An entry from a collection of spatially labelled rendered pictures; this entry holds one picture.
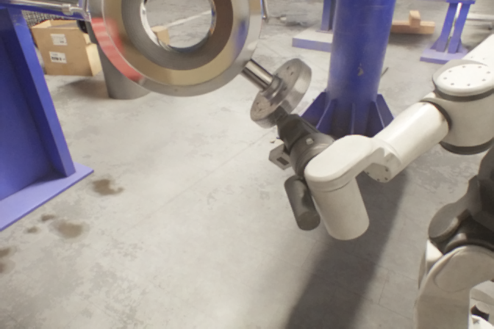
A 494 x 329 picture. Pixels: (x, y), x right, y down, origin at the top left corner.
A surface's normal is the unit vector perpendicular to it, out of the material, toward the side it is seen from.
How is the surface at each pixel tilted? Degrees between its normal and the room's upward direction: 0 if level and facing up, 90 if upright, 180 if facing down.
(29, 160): 90
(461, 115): 102
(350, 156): 22
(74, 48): 90
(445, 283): 90
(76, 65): 90
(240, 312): 0
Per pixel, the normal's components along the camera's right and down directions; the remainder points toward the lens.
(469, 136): -0.27, 0.63
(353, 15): -0.55, 0.44
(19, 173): 0.87, 0.26
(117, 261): -0.01, -0.85
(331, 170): -0.38, -0.81
